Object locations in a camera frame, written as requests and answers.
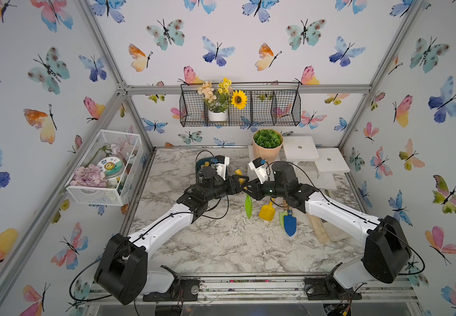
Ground yellow square scoop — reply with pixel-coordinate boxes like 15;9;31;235
258;201;276;222

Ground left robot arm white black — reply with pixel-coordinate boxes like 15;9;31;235
94;167;249;305

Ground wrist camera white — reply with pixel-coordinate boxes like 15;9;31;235
212;155;230;180
249;157;268;184

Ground pink artificial flowers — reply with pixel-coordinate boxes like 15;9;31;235
69;164;108;188

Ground white wire basket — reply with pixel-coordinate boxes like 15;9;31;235
65;130;143;206

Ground white tiered stand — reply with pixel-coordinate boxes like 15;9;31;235
246;136;351;190

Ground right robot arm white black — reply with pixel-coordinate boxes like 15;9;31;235
243;158;411;289

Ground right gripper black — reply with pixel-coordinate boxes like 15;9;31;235
242;176;289;201

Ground black wire wall basket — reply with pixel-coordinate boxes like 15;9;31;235
179;82;302;130

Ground dark teal storage box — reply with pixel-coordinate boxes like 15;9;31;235
195;157;218;176

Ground terracotta pot green plant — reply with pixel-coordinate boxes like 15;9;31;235
253;129;283;163

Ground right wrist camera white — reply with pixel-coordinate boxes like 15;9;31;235
249;157;268;184

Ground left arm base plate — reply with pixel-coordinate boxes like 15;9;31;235
142;279;200;303

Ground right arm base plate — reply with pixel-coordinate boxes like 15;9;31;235
304;277;362;301

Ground round green tin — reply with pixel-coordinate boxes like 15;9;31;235
97;156;123;178

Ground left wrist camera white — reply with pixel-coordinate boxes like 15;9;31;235
212;155;230;180

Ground white pot with flowers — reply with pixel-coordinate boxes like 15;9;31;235
197;78;249;122

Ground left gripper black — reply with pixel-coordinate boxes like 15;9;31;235
202;176;249;204

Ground blue shovel wooden handle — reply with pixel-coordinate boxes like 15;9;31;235
283;201;297;236

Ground aluminium front rail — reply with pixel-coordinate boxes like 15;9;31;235
85;275;419;305

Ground green shovel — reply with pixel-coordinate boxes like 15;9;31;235
235;169;253;219

